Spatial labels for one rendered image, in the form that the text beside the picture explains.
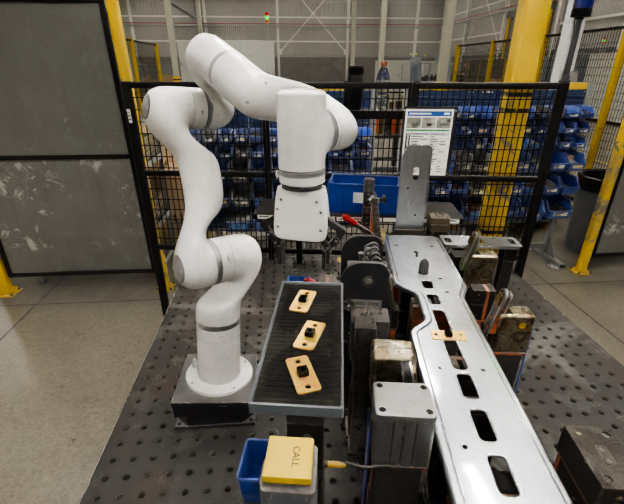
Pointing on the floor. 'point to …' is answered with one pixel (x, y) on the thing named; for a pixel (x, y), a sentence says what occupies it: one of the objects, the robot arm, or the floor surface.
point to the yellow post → (531, 37)
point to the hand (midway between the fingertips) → (303, 259)
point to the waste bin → (583, 207)
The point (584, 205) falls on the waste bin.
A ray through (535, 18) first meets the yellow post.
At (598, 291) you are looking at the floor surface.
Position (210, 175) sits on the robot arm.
